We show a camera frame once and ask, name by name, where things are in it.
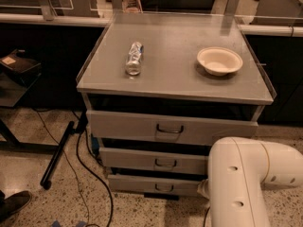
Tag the dark shoe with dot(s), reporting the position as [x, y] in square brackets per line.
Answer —
[13, 204]

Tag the grey drawer cabinet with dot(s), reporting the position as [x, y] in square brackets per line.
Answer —
[171, 82]

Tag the grey drawer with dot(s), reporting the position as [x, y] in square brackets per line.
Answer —
[139, 184]
[154, 161]
[166, 129]

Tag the crushed silver can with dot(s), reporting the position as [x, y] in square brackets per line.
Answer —
[134, 57]

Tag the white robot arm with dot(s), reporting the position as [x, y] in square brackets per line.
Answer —
[237, 168]

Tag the clear plastic jar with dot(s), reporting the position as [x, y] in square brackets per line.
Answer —
[132, 6]

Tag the black box with label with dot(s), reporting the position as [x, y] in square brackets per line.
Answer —
[20, 67]

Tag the black stand leg bar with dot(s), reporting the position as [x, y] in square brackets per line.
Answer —
[45, 182]

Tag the white paper bowl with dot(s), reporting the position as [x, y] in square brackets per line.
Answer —
[219, 61]

